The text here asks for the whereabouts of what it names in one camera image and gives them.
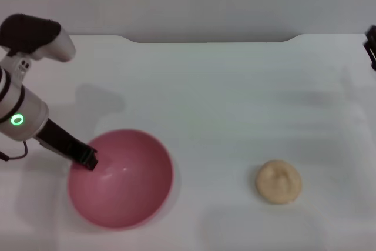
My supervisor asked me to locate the thin black left wrist cable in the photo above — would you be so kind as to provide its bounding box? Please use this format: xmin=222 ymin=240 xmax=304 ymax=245
xmin=0 ymin=140 xmax=29 ymax=163

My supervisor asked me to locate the pink plastic bowl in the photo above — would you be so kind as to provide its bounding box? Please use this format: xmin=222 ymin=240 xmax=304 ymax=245
xmin=66 ymin=129 xmax=174 ymax=230

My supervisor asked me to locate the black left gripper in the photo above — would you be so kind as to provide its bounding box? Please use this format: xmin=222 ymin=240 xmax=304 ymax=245
xmin=35 ymin=118 xmax=99 ymax=172

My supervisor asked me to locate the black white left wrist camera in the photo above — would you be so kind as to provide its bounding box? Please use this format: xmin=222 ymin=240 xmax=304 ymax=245
xmin=0 ymin=13 xmax=76 ymax=63

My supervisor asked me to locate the silver left camera bracket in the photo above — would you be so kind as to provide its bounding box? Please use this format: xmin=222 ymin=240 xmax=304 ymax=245
xmin=8 ymin=53 xmax=32 ymax=82

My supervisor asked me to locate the beige egg yolk pastry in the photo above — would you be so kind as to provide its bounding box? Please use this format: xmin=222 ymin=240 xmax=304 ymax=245
xmin=255 ymin=159 xmax=303 ymax=205

